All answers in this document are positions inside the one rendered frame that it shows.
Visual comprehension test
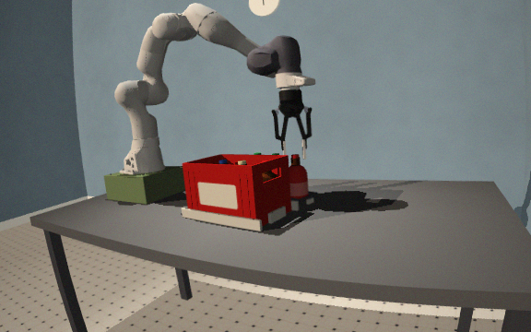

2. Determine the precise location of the red bottle with pink label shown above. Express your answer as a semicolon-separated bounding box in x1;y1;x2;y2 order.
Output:
289;154;308;199

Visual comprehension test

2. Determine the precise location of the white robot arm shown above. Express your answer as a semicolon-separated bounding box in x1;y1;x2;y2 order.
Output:
114;3;315;174

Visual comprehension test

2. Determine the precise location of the red crate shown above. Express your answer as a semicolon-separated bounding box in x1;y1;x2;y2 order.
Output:
185;154;291;227

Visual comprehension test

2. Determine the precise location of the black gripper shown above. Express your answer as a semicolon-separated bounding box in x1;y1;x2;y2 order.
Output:
271;89;312;160

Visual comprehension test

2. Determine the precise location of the brown bottle with red cap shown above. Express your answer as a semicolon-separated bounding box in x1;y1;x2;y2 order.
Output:
262;170;277;182

